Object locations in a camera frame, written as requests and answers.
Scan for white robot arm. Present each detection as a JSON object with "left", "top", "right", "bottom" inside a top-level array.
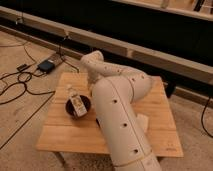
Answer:
[{"left": 81, "top": 51, "right": 162, "bottom": 171}]

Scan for white plastic bottle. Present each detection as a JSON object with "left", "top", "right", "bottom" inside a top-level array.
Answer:
[{"left": 67, "top": 85, "right": 87, "bottom": 117}]

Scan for dark brown bowl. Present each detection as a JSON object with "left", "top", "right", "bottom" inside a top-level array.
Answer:
[{"left": 65, "top": 95, "right": 91, "bottom": 119}]

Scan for white sponge block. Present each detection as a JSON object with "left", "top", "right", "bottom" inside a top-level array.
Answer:
[{"left": 137, "top": 114, "right": 149, "bottom": 132}]

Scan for dark blue power box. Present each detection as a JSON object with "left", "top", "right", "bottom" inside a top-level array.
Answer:
[{"left": 38, "top": 60, "right": 55, "bottom": 73}]

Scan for wooden table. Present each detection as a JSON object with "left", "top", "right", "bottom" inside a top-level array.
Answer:
[{"left": 37, "top": 73, "right": 183, "bottom": 157}]

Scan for small black adapter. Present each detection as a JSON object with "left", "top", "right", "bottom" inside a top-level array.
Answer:
[{"left": 17, "top": 64, "right": 30, "bottom": 72}]

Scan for black floor cables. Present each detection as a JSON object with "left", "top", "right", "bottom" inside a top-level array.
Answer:
[{"left": 0, "top": 41, "right": 56, "bottom": 107}]

